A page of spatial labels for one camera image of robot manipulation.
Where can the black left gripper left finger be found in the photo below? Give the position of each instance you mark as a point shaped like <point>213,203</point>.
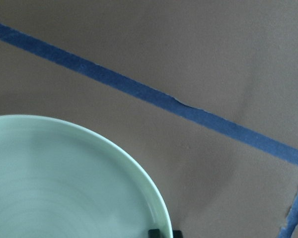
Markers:
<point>154,233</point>

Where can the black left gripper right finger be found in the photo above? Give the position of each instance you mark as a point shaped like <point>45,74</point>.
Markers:
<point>177,234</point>

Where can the light green ceramic plate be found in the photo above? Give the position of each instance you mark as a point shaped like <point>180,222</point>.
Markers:
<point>61,180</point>

